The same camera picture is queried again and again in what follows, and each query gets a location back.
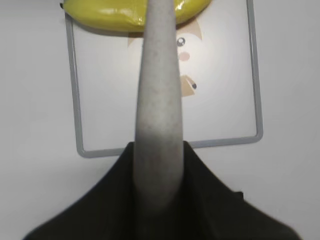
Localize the white grey-rimmed cutting board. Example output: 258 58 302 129
65 0 263 158

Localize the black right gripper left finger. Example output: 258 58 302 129
25 142 137 240

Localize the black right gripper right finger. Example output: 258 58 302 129
178 141 300 240

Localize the yellow plastic banana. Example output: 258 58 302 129
60 0 211 33

